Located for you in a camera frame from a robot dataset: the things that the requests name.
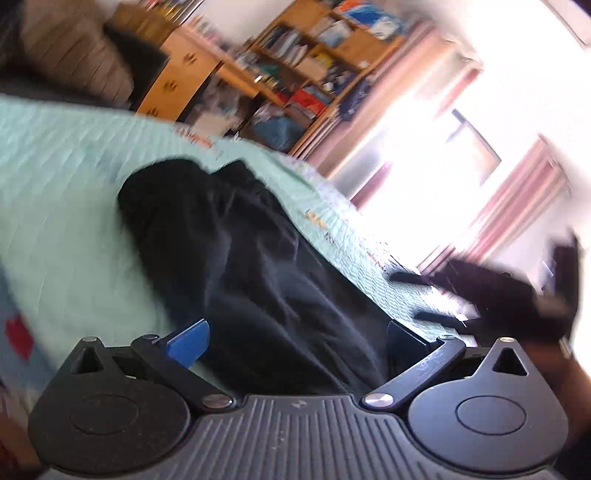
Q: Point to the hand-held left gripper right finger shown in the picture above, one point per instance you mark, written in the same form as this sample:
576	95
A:
401	340

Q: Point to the black pants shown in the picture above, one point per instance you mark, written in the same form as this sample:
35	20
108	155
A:
258	267

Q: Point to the person's right forearm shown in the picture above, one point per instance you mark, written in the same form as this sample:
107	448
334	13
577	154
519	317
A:
568	392

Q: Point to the blue bag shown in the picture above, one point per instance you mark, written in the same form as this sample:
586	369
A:
279	134

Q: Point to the blue white package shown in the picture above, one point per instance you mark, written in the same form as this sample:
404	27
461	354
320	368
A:
374	18

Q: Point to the green quilted bedspread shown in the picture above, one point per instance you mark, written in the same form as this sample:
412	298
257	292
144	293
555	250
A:
60	184

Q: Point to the ceiling light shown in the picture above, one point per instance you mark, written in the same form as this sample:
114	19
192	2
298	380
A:
570	18

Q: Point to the navy tote bag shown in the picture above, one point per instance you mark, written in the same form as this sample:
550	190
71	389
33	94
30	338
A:
358	99

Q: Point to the window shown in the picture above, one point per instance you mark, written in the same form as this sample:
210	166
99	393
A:
443	129

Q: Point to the pink curtain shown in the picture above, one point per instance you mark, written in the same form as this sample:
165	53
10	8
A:
508	203
392	101

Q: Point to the wooden bookshelf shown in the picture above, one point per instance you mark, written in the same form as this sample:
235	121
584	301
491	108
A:
323	60

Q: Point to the black chair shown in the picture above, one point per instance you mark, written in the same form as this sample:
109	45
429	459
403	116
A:
143	60

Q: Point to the wooden desk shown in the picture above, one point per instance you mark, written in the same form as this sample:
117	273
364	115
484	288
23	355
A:
184	74

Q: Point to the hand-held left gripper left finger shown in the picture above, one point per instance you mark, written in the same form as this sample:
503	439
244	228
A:
189	345

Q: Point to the red box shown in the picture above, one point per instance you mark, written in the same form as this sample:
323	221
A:
308	101

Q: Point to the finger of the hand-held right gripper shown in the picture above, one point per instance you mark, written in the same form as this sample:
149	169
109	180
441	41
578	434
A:
443	317
415	278

